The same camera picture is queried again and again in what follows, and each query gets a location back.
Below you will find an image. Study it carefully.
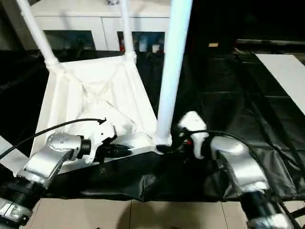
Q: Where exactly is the white plastic table top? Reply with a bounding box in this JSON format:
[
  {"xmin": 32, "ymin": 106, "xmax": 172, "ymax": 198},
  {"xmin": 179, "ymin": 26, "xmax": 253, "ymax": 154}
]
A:
[{"xmin": 30, "ymin": 56, "xmax": 173, "ymax": 176}]

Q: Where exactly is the black work mat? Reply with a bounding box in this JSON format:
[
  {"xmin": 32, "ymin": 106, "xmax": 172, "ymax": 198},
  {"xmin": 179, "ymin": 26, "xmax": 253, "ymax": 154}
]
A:
[{"xmin": 0, "ymin": 49, "xmax": 305, "ymax": 204}]

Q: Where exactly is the white flat board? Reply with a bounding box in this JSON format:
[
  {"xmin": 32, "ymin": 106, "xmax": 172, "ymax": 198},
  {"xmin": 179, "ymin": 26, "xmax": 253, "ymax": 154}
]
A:
[{"xmin": 254, "ymin": 53, "xmax": 305, "ymax": 113}]

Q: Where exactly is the white cabinet with glass doors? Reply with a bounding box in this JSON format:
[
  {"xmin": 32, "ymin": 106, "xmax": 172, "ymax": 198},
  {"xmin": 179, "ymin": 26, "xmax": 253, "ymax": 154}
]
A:
[{"xmin": 30, "ymin": 0, "xmax": 173, "ymax": 52}]

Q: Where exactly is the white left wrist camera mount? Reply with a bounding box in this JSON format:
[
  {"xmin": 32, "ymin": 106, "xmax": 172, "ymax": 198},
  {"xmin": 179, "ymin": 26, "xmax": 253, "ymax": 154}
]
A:
[{"xmin": 85, "ymin": 120, "xmax": 118, "ymax": 165}]

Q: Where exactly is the black metal rail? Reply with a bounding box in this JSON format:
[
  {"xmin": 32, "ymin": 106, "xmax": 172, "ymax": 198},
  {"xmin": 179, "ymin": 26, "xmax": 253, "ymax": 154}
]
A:
[{"xmin": 235, "ymin": 39, "xmax": 305, "ymax": 45}]

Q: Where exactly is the black metal stand frame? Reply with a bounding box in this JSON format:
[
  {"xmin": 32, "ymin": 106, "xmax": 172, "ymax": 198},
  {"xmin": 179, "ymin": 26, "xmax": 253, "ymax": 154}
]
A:
[{"xmin": 285, "ymin": 209, "xmax": 305, "ymax": 220}]

